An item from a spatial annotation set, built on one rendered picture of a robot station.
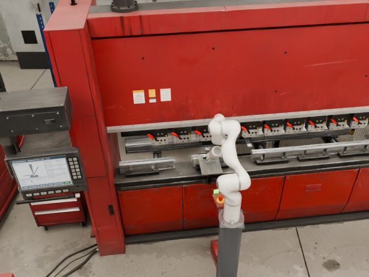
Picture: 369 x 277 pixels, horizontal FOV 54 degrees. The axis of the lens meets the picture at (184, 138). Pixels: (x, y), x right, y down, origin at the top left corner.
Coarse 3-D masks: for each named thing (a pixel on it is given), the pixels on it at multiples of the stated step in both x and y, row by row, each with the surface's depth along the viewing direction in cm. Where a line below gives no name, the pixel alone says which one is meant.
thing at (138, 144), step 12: (192, 132) 361; (300, 132) 362; (312, 132) 363; (324, 132) 365; (336, 132) 367; (348, 132) 370; (132, 144) 348; (144, 144) 348; (168, 144) 351; (180, 144) 352; (192, 144) 354
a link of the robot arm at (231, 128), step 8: (224, 120) 258; (232, 120) 256; (224, 128) 253; (232, 128) 253; (240, 128) 255; (232, 136) 252; (224, 144) 252; (232, 144) 251; (224, 152) 250; (232, 152) 249; (224, 160) 252; (232, 160) 248; (240, 168) 246; (240, 176) 245; (248, 176) 246; (240, 184) 243; (248, 184) 245
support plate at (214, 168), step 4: (200, 156) 329; (204, 160) 324; (216, 160) 324; (200, 164) 320; (204, 164) 320; (208, 164) 320; (212, 164) 320; (216, 164) 320; (200, 168) 316; (204, 168) 316; (208, 168) 316; (212, 168) 316; (216, 168) 316; (220, 168) 315; (204, 172) 312; (208, 172) 312; (212, 172) 312; (216, 172) 312; (220, 172) 311
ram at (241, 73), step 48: (96, 48) 258; (144, 48) 263; (192, 48) 267; (240, 48) 271; (288, 48) 276; (336, 48) 281; (144, 96) 286; (192, 96) 291; (240, 96) 296; (288, 96) 301; (336, 96) 307
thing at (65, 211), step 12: (48, 132) 366; (60, 132) 366; (24, 144) 351; (36, 144) 351; (48, 144) 351; (60, 144) 350; (36, 204) 361; (48, 204) 363; (60, 204) 365; (72, 204) 367; (84, 204) 381; (36, 216) 371; (48, 216) 373; (60, 216) 375; (72, 216) 377; (84, 216) 378
